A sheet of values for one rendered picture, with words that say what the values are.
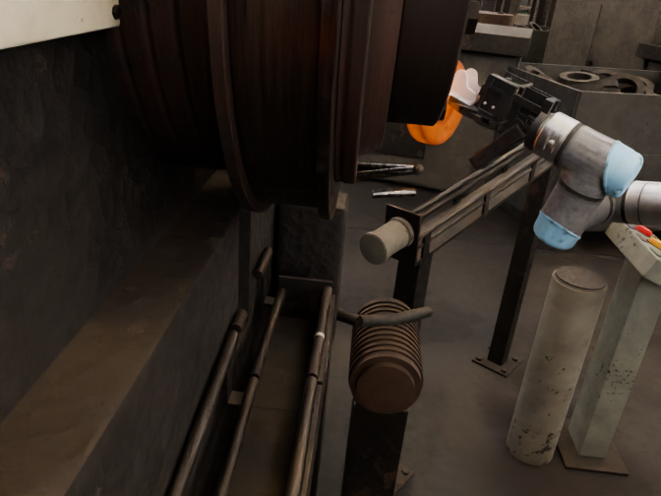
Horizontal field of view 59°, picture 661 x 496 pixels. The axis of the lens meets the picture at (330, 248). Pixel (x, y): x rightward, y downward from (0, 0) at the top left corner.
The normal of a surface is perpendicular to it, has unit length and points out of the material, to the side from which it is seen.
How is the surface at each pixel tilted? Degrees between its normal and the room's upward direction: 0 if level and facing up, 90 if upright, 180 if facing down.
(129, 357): 0
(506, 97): 90
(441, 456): 0
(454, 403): 0
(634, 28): 90
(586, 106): 90
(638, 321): 90
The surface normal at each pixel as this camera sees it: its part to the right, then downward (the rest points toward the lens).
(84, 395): 0.08, -0.90
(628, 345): -0.08, 0.42
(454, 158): -0.32, 0.38
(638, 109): 0.18, 0.44
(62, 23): 0.99, 0.11
